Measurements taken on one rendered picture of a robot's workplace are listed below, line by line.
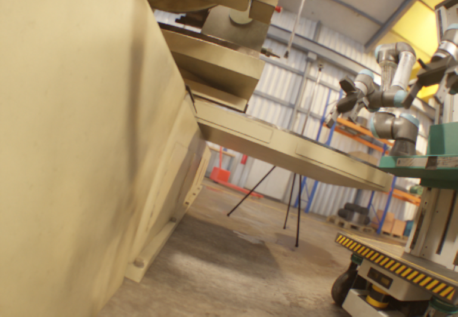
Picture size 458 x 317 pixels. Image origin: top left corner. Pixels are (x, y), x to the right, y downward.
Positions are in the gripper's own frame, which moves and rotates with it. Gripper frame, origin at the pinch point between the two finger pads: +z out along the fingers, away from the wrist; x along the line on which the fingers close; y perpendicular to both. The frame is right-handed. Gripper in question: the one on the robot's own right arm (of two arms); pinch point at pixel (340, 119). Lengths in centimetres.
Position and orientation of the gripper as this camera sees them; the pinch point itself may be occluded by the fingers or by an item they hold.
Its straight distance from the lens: 99.0
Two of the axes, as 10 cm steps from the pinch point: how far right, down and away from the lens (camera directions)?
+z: -6.4, 7.1, -3.0
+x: -3.0, 1.3, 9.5
